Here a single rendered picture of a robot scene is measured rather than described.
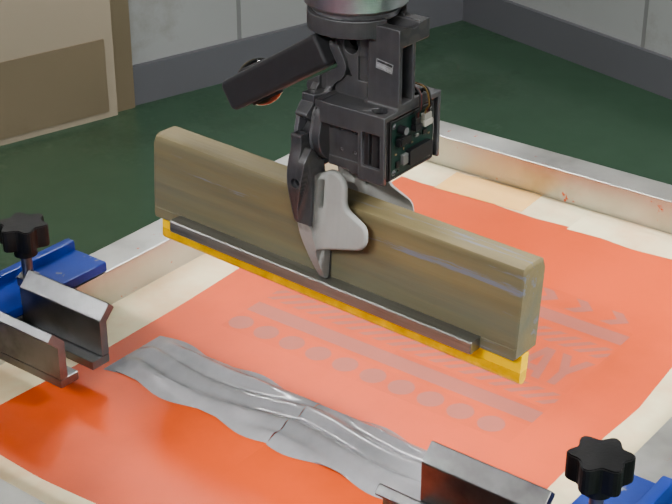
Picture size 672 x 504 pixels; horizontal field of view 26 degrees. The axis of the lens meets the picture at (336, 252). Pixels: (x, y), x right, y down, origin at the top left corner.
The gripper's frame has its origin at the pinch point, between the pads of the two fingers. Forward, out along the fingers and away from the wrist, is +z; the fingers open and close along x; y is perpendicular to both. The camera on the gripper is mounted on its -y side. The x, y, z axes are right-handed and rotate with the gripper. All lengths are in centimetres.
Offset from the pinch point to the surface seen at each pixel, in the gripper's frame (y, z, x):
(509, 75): -158, 109, 293
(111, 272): -25.5, 10.4, -0.2
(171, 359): -13.6, 12.8, -5.0
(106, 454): -8.9, 13.6, -17.3
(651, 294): 12.7, 13.7, 31.5
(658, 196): 6.7, 10.2, 44.3
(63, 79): -235, 94, 179
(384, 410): 4.5, 13.7, 0.8
